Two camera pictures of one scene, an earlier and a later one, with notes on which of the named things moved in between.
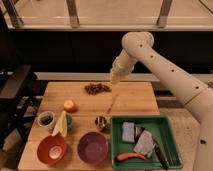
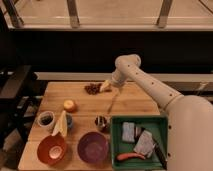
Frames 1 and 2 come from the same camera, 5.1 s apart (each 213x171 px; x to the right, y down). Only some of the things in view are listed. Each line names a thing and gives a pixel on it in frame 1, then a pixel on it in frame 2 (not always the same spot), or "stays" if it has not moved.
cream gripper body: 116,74 -> 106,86
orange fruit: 70,105 stays
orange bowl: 52,149 stays
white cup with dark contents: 45,119 stays
